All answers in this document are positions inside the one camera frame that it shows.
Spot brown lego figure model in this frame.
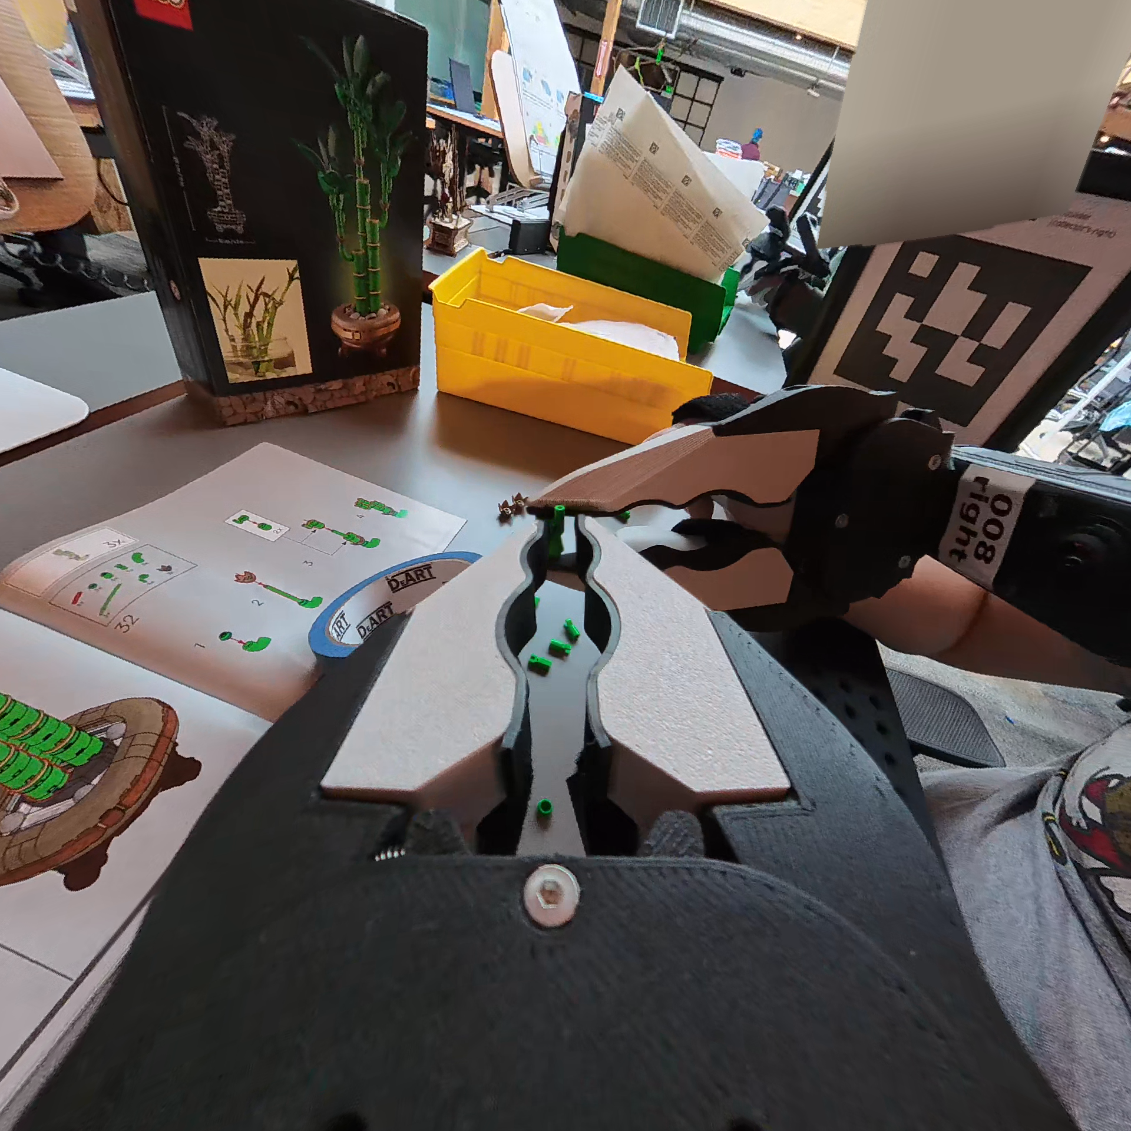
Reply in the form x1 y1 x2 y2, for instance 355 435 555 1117
428 133 474 260

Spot dark slim cardboard box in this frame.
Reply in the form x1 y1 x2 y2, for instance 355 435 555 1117
549 90 586 250

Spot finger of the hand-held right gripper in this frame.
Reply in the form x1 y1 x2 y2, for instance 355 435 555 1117
528 423 822 515
657 517 801 614

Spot black framed marker sign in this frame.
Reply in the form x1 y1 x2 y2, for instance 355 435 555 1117
786 140 1131 454

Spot black lego set box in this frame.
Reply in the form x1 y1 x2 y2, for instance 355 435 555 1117
76 0 432 427

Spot white printed paper bags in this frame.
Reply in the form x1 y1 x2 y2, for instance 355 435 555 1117
559 65 770 283

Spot white stand base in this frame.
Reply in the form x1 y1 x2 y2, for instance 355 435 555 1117
0 365 91 454

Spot white poster board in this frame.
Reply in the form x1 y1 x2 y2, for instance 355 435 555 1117
499 0 613 169

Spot blue masking tape roll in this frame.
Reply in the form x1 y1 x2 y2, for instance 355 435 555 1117
309 552 484 660

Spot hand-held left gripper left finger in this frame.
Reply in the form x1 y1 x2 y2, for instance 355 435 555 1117
320 519 545 852

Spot crumpled white paper bag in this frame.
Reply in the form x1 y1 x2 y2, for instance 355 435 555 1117
516 302 682 362

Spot scattered green lego pieces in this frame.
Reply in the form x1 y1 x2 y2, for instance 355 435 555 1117
528 508 636 814

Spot yellow plastic bin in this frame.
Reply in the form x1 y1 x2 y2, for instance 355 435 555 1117
430 248 716 446

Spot green plastic bin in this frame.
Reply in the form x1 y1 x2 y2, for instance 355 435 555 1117
555 229 743 354

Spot lego instruction booklet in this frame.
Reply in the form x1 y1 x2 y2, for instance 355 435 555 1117
0 442 468 1069

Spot person's right forearm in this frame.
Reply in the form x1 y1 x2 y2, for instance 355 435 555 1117
845 554 1131 694

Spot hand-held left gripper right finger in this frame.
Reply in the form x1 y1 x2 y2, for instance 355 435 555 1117
578 517 795 852

